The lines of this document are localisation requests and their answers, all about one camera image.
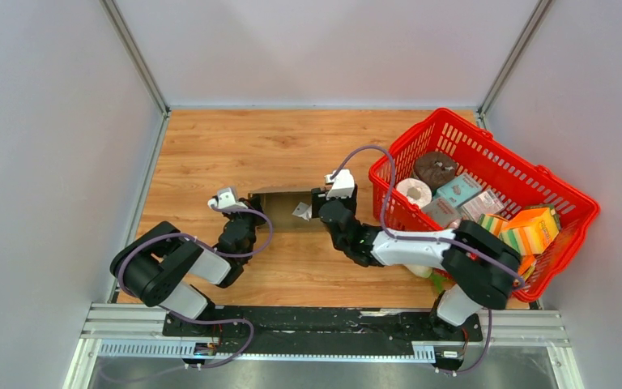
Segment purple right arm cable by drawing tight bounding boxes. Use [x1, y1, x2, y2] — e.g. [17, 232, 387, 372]
[328, 144, 529, 376]

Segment red plastic basket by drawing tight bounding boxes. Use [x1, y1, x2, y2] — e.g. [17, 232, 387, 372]
[368, 108, 600, 302]

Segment teal small box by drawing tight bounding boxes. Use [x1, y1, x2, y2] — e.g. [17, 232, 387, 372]
[433, 173, 483, 208]

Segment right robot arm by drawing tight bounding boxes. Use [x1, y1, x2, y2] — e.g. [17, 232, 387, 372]
[311, 188, 522, 340]

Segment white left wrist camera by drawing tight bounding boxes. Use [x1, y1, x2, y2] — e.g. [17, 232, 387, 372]
[207, 186, 249, 213]

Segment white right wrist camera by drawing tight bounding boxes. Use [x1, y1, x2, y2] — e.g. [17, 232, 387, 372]
[325, 169, 356, 199]

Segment small white packet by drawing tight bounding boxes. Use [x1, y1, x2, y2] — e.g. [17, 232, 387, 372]
[292, 202, 313, 221]

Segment orange snack bag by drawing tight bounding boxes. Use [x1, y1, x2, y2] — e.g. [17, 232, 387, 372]
[518, 254, 537, 281]

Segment striped colourful sponge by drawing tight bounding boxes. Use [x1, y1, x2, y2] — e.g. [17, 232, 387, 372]
[477, 214, 509, 237]

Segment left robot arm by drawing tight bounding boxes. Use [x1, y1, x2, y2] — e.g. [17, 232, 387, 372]
[109, 194, 272, 336]

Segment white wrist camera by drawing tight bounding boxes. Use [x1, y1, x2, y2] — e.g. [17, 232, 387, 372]
[325, 169, 356, 199]
[207, 186, 249, 213]

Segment brown cardboard box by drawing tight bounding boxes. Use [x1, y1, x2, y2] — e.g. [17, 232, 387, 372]
[249, 186, 324, 233]

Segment pink transparent packet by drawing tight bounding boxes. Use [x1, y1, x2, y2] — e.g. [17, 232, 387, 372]
[458, 189, 505, 222]

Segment white tissue roll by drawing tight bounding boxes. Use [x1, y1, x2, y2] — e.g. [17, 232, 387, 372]
[395, 177, 432, 209]

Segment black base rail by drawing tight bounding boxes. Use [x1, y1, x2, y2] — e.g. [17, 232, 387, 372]
[162, 306, 486, 370]

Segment brown round chocolate cake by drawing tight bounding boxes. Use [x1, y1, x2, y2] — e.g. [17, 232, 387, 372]
[411, 152, 458, 191]

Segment orange sponge pack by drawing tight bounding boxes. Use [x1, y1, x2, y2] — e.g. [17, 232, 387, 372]
[498, 204, 561, 256]

